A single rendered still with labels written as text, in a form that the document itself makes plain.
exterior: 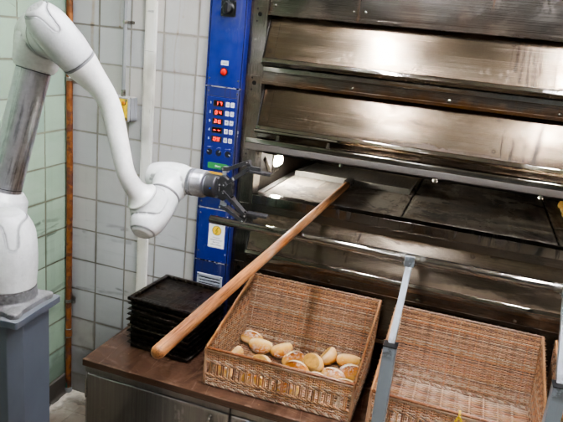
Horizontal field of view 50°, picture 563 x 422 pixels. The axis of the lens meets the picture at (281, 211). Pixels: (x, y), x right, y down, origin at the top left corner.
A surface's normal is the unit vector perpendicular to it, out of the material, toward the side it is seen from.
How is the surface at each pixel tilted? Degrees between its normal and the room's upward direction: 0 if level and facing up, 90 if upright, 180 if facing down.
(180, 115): 90
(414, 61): 70
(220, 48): 90
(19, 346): 90
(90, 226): 90
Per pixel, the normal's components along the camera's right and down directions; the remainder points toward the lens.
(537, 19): -0.32, 0.23
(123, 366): 0.10, -0.96
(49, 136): 0.94, 0.18
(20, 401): 0.51, 0.29
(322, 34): -0.29, -0.13
